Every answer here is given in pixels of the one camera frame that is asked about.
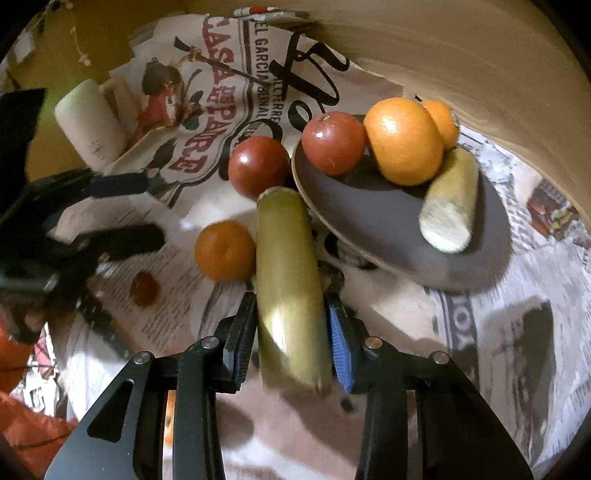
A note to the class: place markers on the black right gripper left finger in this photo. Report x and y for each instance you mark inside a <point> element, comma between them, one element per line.
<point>121,435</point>

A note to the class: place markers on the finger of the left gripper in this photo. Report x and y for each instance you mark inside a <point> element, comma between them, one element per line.
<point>118,243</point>
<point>126,184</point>

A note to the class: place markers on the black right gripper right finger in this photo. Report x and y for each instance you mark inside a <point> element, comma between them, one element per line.
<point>460,435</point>

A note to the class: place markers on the small mandarin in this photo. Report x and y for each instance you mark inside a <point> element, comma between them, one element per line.
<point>225,252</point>

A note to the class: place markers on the large red tomato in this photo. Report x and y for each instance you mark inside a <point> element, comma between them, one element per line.
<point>257,164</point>

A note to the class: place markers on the green-yellow banana piece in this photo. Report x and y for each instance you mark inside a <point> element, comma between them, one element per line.
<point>294,350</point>

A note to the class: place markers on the yellow banana piece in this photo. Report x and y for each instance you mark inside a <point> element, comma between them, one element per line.
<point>446,220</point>

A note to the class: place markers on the small red tomato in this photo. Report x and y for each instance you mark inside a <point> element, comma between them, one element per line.
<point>334,142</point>

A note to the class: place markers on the large orange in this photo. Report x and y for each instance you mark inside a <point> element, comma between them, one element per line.
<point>405,141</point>

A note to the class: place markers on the sticker mandarin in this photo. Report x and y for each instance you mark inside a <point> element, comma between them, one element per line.
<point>446,122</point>

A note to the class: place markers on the white cylindrical cup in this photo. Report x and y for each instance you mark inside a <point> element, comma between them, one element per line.
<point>90,125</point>

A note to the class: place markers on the red white marker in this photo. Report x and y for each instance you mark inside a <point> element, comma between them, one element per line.
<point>253,10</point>

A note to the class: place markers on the dark round plate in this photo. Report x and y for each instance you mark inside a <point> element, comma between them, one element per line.
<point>380,221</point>

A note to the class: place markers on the printed newspaper sheet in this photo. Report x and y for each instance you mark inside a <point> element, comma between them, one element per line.
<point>525,343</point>

